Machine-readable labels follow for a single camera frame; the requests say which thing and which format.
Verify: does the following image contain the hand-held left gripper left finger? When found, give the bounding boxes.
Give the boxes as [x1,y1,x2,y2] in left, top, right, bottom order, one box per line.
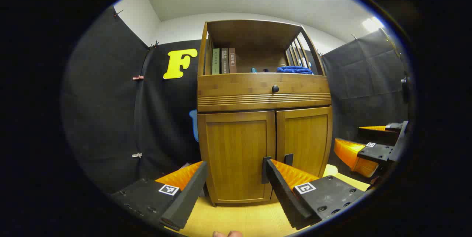
[111,161,209,232]

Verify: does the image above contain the wooden drawer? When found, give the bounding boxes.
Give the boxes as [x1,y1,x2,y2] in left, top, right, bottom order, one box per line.
[197,73,332,112]

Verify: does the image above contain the black backdrop cloth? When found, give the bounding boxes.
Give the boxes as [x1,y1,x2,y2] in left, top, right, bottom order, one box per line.
[61,7,410,193]

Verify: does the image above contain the wooden shoe cabinet door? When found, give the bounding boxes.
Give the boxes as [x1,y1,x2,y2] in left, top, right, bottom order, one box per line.
[198,111,276,204]
[277,107,333,177]

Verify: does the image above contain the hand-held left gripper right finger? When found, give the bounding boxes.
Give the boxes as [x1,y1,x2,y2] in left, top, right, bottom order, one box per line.
[265,159,369,230]

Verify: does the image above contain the ceiling light panel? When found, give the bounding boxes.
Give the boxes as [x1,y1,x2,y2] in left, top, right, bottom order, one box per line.
[363,17,384,33]

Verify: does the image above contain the blue towel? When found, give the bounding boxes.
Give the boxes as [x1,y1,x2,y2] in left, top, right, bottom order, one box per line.
[277,66,314,75]

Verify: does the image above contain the wooden double-door shoe cabinet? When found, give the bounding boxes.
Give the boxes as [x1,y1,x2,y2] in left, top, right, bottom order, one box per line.
[197,20,333,207]

